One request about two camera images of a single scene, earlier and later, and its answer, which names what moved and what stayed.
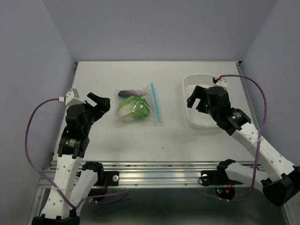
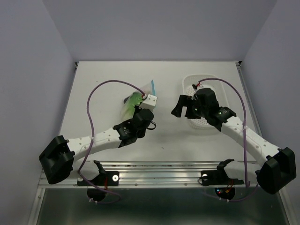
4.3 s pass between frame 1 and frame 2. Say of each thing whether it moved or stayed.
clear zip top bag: moved
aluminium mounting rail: stayed
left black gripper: moved
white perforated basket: stayed
